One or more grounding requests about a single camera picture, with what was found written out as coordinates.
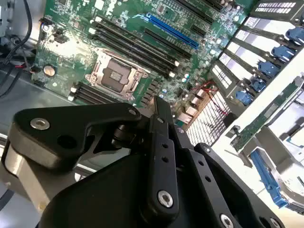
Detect black Nvidia graphics card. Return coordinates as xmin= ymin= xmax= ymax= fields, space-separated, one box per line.
xmin=230 ymin=82 xmax=300 ymax=152

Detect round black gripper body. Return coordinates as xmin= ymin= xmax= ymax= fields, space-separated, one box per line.
xmin=39 ymin=146 xmax=216 ymax=228

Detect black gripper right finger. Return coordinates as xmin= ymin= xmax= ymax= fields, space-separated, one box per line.
xmin=164 ymin=102 xmax=285 ymax=228

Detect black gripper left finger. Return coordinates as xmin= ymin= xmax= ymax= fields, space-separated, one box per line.
xmin=7 ymin=95 xmax=180 ymax=216

